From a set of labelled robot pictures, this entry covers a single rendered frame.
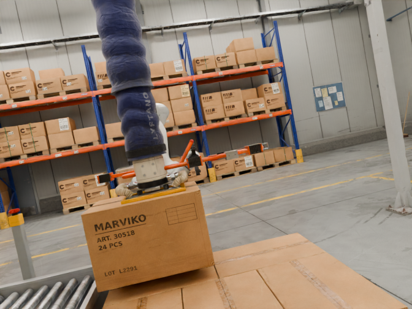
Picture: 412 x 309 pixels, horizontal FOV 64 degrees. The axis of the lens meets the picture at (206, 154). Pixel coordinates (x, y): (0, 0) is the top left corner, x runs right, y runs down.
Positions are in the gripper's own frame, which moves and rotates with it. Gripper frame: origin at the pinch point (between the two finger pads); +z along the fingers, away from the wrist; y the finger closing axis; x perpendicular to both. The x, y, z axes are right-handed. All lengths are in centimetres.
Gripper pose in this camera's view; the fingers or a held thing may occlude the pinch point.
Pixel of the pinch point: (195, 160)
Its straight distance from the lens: 199.3
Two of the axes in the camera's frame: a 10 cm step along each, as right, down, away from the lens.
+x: -9.8, 2.0, -1.0
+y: 1.9, 9.8, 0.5
